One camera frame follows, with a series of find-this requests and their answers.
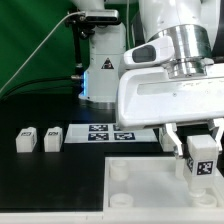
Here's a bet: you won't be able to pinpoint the black camera on stand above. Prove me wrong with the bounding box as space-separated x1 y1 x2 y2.
65 10 120 84

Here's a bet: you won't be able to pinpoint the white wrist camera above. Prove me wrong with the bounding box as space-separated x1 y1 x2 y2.
123 36 175 69

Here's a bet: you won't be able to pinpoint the black base cables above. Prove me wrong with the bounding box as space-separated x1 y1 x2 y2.
0 77 84 100

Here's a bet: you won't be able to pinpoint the white square tabletop tray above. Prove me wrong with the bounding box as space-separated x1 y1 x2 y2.
103 157 224 212

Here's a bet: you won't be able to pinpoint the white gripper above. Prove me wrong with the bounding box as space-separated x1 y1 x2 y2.
116 64 224 159

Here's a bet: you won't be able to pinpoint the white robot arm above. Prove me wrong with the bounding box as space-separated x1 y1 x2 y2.
72 0 224 158

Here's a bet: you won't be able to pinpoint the white fiducial marker sheet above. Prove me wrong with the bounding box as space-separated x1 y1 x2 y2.
65 123 157 143

